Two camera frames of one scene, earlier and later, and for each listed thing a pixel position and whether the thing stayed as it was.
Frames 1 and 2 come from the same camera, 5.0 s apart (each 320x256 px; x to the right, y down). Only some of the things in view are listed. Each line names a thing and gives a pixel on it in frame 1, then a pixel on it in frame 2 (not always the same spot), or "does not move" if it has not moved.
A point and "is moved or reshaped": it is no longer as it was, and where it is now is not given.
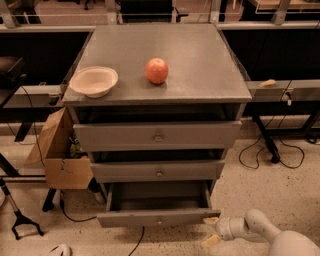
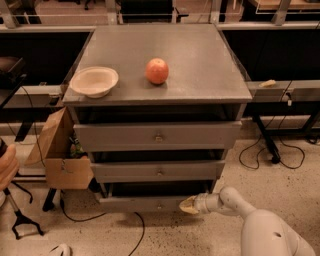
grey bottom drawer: (157, 203) is moved or reshaped
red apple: (156, 70) does not move
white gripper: (223, 230) to (202, 202)
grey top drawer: (203, 135) does not move
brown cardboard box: (53, 149) does not move
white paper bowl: (94, 82) does not move
